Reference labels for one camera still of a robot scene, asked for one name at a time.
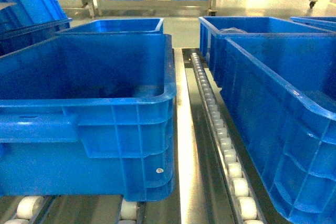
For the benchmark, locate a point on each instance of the stainless steel shelf rack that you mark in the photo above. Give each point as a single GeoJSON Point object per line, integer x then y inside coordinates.
{"type": "Point", "coordinates": [197, 203]}

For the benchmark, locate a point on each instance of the blue bin rear left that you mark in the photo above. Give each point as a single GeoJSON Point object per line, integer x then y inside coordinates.
{"type": "Point", "coordinates": [118, 26]}

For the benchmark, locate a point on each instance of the blue bin rear right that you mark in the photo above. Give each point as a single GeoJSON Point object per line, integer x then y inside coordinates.
{"type": "Point", "coordinates": [212, 43]}

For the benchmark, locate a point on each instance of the blue bin front left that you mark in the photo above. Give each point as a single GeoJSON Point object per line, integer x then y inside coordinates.
{"type": "Point", "coordinates": [89, 115]}

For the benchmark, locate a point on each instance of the clear plastic bag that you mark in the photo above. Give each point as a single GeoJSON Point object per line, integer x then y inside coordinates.
{"type": "Point", "coordinates": [232, 30]}

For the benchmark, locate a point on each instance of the blue bin front right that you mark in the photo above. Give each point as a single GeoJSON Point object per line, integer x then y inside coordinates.
{"type": "Point", "coordinates": [280, 92]}

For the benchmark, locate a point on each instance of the white roller track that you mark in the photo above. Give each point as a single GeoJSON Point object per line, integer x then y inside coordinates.
{"type": "Point", "coordinates": [246, 208]}

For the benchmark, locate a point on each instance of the tilted blue bin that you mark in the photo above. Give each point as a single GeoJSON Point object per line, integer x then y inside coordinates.
{"type": "Point", "coordinates": [28, 22]}

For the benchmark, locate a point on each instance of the blue bin far right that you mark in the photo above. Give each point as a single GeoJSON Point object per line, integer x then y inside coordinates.
{"type": "Point", "coordinates": [327, 23]}

